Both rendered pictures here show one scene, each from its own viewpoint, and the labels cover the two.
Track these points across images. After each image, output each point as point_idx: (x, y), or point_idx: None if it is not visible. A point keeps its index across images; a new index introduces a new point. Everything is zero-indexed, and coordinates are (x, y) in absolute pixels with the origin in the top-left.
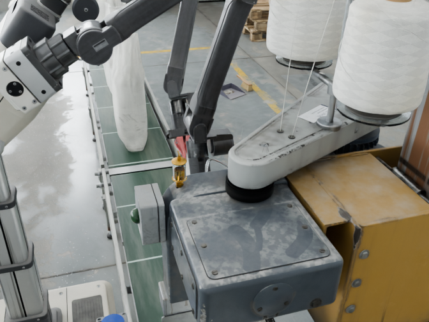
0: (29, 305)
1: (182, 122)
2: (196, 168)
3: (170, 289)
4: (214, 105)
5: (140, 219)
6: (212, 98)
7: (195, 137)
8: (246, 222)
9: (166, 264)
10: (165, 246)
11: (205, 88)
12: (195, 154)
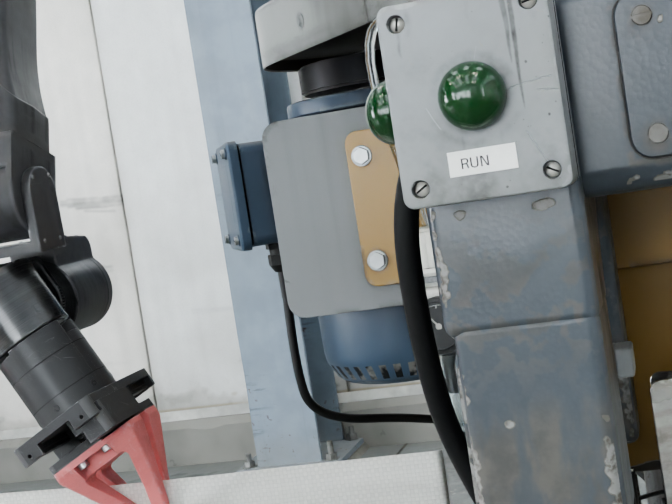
0: None
1: None
2: (72, 356)
3: (616, 456)
4: (42, 105)
5: (527, 63)
6: (31, 77)
7: (39, 223)
8: None
9: (579, 329)
10: (559, 231)
11: (6, 37)
12: (42, 311)
